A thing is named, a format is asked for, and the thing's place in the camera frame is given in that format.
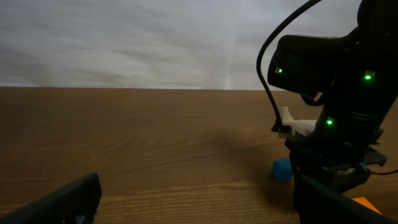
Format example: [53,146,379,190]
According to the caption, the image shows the black cable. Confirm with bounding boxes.
[256,0,323,133]

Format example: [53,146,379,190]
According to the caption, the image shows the orange cube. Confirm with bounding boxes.
[351,197,382,215]

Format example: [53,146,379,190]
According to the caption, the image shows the blue cube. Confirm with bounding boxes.
[270,157,294,183]

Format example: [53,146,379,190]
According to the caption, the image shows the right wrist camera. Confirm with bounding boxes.
[277,106,318,139]

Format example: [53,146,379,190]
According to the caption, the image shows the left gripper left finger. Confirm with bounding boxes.
[0,172,103,224]

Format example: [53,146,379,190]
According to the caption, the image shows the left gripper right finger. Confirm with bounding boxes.
[294,174,398,224]

